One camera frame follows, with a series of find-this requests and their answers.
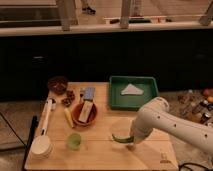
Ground green pepper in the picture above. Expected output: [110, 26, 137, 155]
[112, 134, 134, 144]

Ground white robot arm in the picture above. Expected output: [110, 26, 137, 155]
[130, 97, 213, 156]

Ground green plastic tray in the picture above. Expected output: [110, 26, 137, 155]
[108, 76, 158, 111]

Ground white cloth in tray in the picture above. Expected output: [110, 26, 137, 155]
[121, 84, 144, 95]

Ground wooden block in bowl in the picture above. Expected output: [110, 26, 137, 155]
[78, 101, 93, 123]

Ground brown pine cone cluster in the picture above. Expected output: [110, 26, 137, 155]
[61, 91, 75, 107]

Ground orange bowl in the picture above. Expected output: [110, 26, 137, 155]
[71, 102, 97, 126]

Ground yellow corn cob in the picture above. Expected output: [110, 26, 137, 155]
[64, 108, 75, 128]

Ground dark red bowl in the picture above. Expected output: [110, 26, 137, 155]
[47, 76, 68, 95]

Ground wooden cutting board table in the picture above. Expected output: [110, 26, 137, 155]
[25, 83, 178, 171]

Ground small green cup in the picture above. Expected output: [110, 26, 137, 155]
[66, 133, 81, 150]

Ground spice jar rack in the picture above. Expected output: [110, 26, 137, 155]
[177, 88, 213, 127]

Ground white handled ladle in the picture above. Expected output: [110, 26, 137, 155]
[30, 99, 56, 157]

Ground black cable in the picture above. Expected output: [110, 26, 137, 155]
[178, 161, 213, 171]

